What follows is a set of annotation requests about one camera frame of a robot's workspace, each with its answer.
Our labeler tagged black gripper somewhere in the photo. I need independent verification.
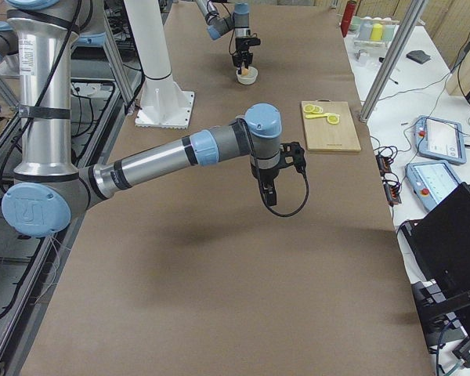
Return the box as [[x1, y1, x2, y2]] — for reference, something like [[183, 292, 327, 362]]
[[251, 142, 306, 207], [232, 36, 261, 73]]

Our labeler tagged black power strip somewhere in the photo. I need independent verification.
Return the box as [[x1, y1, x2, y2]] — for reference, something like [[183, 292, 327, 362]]
[[375, 153, 402, 207]]

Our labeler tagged wooden cutting board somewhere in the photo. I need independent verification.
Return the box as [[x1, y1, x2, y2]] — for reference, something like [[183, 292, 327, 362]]
[[301, 101, 361, 152]]

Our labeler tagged aluminium frame post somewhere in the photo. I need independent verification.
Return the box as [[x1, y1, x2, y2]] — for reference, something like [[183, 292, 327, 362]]
[[359, 0, 428, 124]]

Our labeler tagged yellow cup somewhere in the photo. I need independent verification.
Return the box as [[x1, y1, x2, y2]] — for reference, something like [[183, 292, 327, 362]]
[[370, 23, 383, 42]]

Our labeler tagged teach pendant rear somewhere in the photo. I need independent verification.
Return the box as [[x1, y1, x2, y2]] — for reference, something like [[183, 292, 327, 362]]
[[414, 115, 467, 165]]

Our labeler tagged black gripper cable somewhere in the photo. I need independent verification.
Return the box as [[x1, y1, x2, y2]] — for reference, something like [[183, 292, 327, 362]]
[[242, 121, 311, 218]]

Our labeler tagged lemon slice front left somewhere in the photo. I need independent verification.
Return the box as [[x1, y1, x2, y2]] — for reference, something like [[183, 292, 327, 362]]
[[303, 103, 315, 114]]

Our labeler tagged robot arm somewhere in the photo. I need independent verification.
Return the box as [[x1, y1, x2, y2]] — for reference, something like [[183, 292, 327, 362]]
[[195, 0, 261, 76], [2, 1, 309, 237]]

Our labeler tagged white bowl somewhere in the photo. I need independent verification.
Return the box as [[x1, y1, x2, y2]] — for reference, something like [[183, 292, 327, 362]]
[[236, 66, 259, 85]]

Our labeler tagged red bottle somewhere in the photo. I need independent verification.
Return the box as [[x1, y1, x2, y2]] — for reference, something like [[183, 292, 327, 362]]
[[340, 0, 357, 38]]

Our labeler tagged teach pendant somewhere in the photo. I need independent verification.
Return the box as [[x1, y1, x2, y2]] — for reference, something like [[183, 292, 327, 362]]
[[406, 160, 461, 212], [414, 115, 467, 165]]

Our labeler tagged teach pendant front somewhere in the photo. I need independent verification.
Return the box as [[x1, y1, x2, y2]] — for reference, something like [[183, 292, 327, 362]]
[[406, 160, 461, 212]]

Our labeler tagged black monitor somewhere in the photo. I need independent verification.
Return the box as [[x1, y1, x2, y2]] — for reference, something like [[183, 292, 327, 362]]
[[402, 183, 470, 337]]

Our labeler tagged white pedestal column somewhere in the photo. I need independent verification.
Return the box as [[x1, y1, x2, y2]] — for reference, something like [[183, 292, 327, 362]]
[[125, 0, 195, 129]]

